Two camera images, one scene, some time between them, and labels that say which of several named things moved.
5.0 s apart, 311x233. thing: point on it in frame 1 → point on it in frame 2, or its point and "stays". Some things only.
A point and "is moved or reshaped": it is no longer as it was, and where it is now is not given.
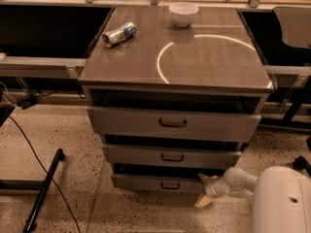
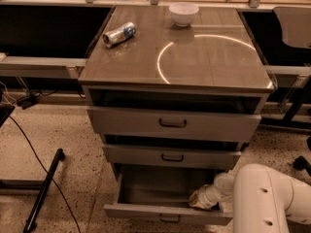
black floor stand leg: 42,185 stays
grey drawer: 158,183 is moved or reshaped
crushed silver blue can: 119,34 stays
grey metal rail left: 41,67 stays
